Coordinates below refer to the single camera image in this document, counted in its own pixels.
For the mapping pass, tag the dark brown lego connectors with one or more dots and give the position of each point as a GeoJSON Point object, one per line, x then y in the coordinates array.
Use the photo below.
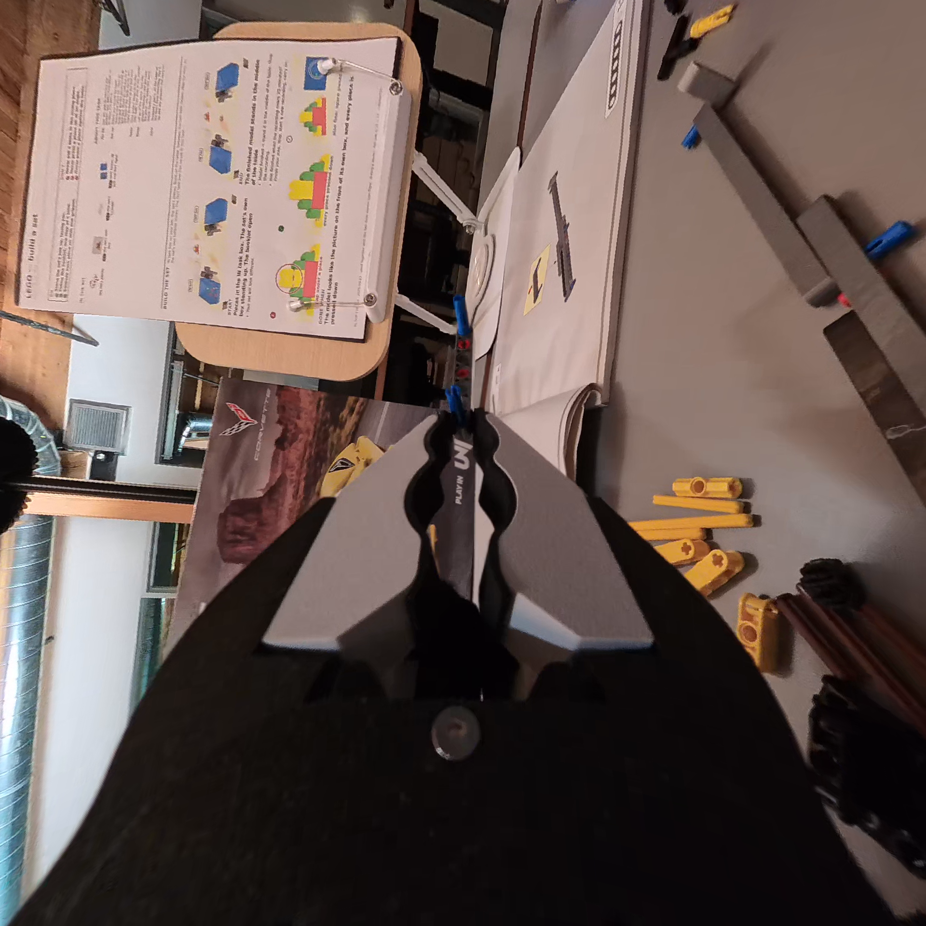
{"type": "Point", "coordinates": [846, 636]}

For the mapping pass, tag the wall vent grille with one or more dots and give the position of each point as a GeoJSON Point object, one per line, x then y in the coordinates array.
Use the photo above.
{"type": "Point", "coordinates": [99, 427]}

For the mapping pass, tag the printed instruction sheet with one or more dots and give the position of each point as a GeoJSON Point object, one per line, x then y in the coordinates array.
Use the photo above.
{"type": "Point", "coordinates": [181, 181]}

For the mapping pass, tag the black lego connectors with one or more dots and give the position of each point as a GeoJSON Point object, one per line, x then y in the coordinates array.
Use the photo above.
{"type": "Point", "coordinates": [861, 767]}

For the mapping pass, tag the long grey lego beam assembly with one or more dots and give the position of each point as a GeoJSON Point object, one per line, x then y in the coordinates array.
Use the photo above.
{"type": "Point", "coordinates": [853, 268]}

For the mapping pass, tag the dark grey lego beam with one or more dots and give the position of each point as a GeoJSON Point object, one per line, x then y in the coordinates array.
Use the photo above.
{"type": "Point", "coordinates": [463, 362]}

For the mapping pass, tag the group of yellow lego pieces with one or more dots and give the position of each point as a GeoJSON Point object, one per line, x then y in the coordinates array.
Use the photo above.
{"type": "Point", "coordinates": [694, 521]}

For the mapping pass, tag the pile of mixed lego pins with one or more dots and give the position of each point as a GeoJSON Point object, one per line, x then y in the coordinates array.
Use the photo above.
{"type": "Point", "coordinates": [687, 32]}

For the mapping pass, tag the lego set box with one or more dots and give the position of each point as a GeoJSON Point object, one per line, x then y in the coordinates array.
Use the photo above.
{"type": "Point", "coordinates": [289, 470]}

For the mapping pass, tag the open instruction booklet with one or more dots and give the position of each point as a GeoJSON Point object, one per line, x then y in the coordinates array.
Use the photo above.
{"type": "Point", "coordinates": [571, 253]}

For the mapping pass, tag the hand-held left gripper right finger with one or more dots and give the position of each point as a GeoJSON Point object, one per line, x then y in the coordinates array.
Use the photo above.
{"type": "Point", "coordinates": [564, 571]}

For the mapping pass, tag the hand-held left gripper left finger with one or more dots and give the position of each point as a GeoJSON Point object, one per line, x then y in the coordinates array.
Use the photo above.
{"type": "Point", "coordinates": [347, 571]}

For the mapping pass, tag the wooden document stand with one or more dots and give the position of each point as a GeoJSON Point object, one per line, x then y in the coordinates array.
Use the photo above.
{"type": "Point", "coordinates": [289, 354]}

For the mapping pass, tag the metal ventilation duct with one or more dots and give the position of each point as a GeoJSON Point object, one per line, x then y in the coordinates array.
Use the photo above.
{"type": "Point", "coordinates": [25, 651]}

